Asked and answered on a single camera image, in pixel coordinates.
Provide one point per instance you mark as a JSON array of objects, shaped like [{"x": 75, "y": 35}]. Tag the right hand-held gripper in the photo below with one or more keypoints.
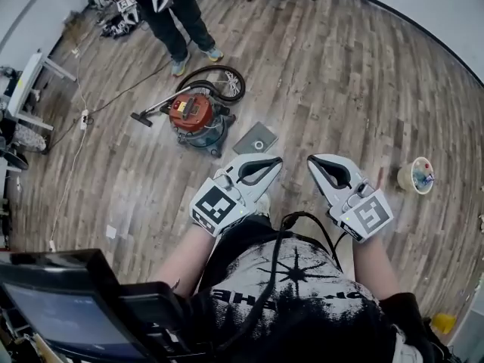
[{"x": 367, "y": 216}]

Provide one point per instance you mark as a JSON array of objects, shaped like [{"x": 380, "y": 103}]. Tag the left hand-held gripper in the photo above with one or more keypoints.
[{"x": 217, "y": 206}]

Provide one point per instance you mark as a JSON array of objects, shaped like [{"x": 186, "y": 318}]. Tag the person's right forearm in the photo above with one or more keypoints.
[{"x": 372, "y": 270}]

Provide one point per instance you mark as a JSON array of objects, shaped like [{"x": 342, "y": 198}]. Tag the person's left forearm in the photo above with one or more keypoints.
[{"x": 189, "y": 259}]

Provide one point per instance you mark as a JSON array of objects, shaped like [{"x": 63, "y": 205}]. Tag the beige bucket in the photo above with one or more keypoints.
[{"x": 406, "y": 180}]

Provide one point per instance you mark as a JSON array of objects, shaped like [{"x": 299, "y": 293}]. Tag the red teal vacuum cleaner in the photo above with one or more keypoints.
[{"x": 193, "y": 115}]

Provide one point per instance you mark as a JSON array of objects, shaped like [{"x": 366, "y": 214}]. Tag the person's black white t-shirt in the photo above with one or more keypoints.
[{"x": 246, "y": 278}]

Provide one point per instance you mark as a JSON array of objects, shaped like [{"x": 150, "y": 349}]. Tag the metal vacuum wand with nozzle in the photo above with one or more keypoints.
[{"x": 141, "y": 119}]

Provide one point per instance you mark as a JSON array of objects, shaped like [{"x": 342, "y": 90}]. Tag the flat white paper scrap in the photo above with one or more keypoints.
[{"x": 111, "y": 231}]

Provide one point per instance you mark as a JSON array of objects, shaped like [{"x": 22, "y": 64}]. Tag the black device box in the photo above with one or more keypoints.
[{"x": 151, "y": 304}]

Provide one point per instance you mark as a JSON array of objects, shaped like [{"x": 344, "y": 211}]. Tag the yellow box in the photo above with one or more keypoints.
[{"x": 443, "y": 323}]

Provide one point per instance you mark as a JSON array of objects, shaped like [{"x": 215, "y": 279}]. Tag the white power strip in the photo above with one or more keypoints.
[
  {"x": 52, "y": 246},
  {"x": 84, "y": 118}
]

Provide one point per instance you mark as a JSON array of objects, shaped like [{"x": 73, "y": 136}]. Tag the black office chair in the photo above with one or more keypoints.
[{"x": 15, "y": 161}]

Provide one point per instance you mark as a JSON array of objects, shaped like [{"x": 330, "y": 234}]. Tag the black monitor blue screen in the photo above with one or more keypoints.
[{"x": 56, "y": 316}]

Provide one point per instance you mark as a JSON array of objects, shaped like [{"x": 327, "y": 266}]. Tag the white table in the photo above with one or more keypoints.
[{"x": 26, "y": 85}]

